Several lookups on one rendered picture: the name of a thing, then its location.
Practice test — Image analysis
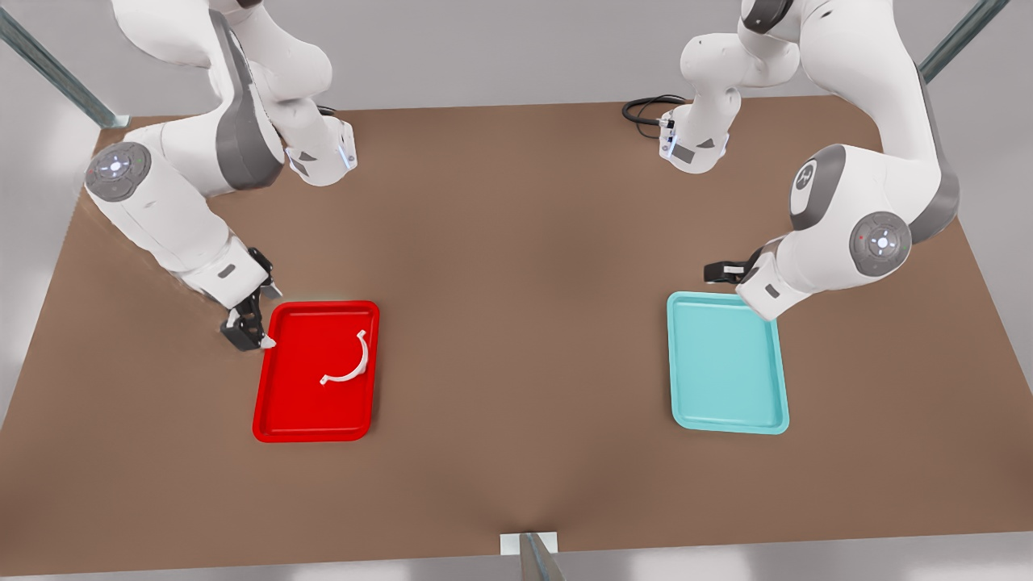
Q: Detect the black cable loop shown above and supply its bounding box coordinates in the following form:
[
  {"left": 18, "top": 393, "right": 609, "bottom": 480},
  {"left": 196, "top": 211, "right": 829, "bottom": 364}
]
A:
[{"left": 622, "top": 95, "right": 688, "bottom": 140}]

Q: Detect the white drainage pipe clamp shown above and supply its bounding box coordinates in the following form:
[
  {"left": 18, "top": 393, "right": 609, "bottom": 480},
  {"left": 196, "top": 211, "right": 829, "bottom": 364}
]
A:
[{"left": 320, "top": 329, "right": 370, "bottom": 386}]

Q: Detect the red rectangular tray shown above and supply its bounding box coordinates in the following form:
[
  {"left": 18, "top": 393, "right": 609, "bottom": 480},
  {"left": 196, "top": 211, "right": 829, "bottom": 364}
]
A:
[{"left": 252, "top": 300, "right": 381, "bottom": 443}]

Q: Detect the cyan rectangular tray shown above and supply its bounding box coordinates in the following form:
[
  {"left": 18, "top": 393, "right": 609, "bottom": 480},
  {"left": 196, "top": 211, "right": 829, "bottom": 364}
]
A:
[{"left": 667, "top": 291, "right": 790, "bottom": 436}]

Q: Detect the silver frame post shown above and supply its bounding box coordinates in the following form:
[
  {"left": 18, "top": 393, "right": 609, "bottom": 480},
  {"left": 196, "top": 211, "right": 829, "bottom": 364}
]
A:
[
  {"left": 0, "top": 8, "right": 131, "bottom": 130},
  {"left": 918, "top": 0, "right": 1012, "bottom": 85},
  {"left": 500, "top": 532, "right": 567, "bottom": 581}
]

